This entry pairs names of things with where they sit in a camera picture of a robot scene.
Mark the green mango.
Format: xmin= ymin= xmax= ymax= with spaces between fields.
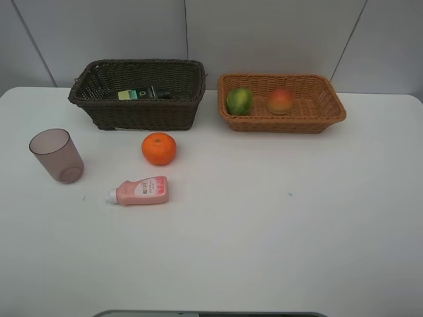
xmin=226 ymin=88 xmax=253 ymax=116

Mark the pink bottle white cap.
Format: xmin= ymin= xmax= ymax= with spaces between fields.
xmin=106 ymin=176 xmax=169 ymax=206

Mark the dark green pump bottle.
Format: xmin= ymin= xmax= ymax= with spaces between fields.
xmin=117 ymin=85 xmax=171 ymax=100

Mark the red yellow peach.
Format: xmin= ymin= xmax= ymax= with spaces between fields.
xmin=266 ymin=89 xmax=294 ymax=115

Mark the translucent purple plastic cup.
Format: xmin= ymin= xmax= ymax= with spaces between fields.
xmin=28 ymin=128 xmax=85 ymax=184

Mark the orange mandarin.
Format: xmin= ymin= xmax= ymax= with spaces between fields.
xmin=141 ymin=132 xmax=177 ymax=166

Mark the orange wicker basket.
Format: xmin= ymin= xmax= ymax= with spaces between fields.
xmin=217 ymin=73 xmax=346 ymax=133

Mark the dark brown wicker basket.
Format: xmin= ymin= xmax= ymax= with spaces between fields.
xmin=68 ymin=59 xmax=206 ymax=131

